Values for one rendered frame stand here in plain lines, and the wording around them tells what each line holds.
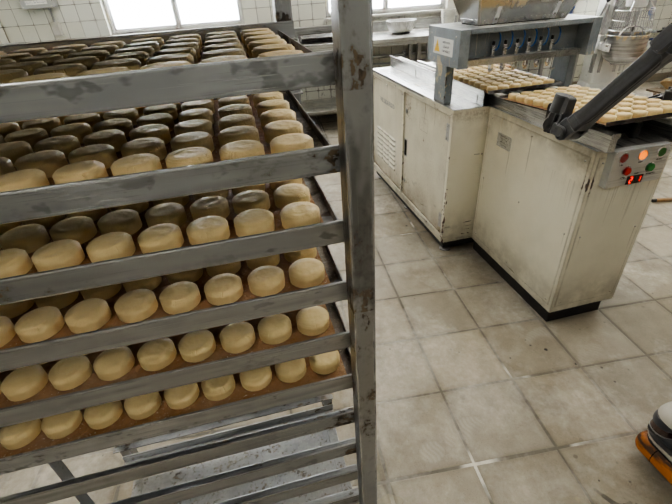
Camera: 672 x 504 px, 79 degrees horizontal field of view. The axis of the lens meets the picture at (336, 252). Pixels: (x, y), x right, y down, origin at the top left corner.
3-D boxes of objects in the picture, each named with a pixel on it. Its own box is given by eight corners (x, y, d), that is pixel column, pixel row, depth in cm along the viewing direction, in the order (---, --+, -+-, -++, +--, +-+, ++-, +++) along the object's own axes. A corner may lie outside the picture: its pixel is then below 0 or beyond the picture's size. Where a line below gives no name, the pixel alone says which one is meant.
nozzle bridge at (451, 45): (424, 95, 224) (428, 24, 205) (542, 81, 236) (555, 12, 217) (453, 110, 197) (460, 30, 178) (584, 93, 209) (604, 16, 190)
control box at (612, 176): (597, 185, 152) (608, 149, 145) (651, 175, 157) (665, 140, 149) (604, 189, 149) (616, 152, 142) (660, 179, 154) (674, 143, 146)
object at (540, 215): (468, 249, 247) (489, 93, 198) (519, 239, 253) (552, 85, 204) (544, 327, 190) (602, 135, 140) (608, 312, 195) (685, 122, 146)
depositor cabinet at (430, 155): (372, 175, 348) (371, 68, 301) (450, 163, 360) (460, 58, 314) (439, 255, 243) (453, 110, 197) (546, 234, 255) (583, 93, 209)
